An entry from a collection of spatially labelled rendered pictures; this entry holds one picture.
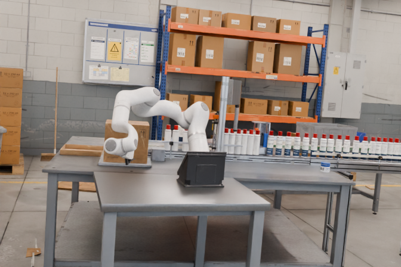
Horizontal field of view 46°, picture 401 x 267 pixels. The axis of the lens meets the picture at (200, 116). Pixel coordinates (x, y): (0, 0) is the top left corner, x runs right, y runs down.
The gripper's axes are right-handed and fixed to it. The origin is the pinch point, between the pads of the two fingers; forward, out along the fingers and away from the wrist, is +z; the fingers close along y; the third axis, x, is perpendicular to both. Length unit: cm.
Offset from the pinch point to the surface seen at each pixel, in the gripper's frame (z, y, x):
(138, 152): 51, 3, 16
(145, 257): 62, -68, 6
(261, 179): 64, -8, -68
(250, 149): 121, 16, -52
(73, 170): 18, -14, 46
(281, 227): 170, -46, -78
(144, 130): 49, 18, 13
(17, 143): 285, 14, 275
